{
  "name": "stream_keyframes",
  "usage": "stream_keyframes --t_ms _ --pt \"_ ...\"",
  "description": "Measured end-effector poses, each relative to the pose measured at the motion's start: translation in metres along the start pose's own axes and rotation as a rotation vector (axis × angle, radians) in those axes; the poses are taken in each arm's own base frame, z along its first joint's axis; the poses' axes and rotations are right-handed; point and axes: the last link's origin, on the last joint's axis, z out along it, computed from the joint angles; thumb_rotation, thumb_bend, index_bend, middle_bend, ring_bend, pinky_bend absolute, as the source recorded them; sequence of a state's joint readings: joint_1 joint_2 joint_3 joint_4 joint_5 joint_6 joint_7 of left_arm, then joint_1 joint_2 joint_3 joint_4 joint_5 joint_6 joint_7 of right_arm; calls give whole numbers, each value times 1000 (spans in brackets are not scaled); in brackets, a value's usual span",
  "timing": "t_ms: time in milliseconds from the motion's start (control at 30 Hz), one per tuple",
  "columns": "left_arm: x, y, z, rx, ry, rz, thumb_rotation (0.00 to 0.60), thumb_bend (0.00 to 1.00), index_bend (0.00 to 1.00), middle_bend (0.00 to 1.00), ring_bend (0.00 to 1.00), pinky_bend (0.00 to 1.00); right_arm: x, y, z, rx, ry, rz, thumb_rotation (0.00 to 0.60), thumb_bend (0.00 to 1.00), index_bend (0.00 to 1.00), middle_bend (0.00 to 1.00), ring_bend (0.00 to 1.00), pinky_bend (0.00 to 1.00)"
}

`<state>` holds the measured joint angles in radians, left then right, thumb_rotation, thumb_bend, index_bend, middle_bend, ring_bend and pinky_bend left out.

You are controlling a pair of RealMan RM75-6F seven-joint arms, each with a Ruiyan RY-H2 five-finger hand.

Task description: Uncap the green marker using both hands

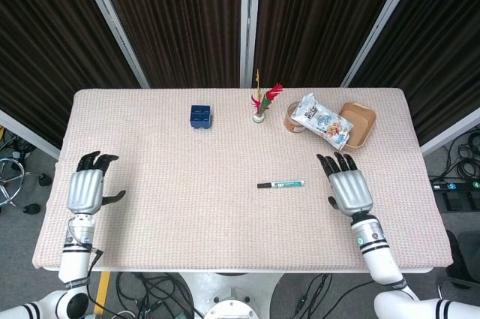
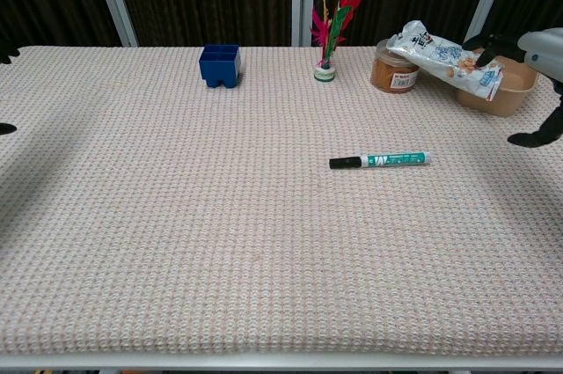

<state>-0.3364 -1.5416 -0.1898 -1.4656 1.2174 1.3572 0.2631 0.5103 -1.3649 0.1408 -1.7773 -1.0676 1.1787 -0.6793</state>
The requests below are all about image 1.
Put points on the brown paper tray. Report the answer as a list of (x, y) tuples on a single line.
[(362, 118)]

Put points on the white blue snack bag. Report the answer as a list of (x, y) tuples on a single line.
[(322, 120)]

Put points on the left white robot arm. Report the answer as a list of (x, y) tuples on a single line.
[(74, 262)]

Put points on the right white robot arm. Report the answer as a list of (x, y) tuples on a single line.
[(382, 264)]

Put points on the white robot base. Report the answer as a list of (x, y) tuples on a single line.
[(230, 296)]

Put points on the dark partition panel white frame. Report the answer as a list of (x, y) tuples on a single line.
[(180, 22), (45, 52), (442, 52), (315, 22)]

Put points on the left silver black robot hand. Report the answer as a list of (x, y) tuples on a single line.
[(84, 189)]

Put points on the red green feather shuttlecock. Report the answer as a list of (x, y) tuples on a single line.
[(262, 103)]

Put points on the blue compartment box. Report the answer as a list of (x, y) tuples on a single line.
[(200, 117)]

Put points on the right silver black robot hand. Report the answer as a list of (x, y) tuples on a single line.
[(348, 189)]

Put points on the black chair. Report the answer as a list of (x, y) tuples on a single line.
[(463, 255)]

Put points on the black marker cap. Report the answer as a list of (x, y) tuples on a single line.
[(264, 185)]

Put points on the chrome stool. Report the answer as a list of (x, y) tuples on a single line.
[(11, 180)]

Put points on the green white marker pen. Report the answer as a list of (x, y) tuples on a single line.
[(288, 184)]

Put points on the pink woven tablecloth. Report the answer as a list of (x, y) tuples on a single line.
[(195, 202)]

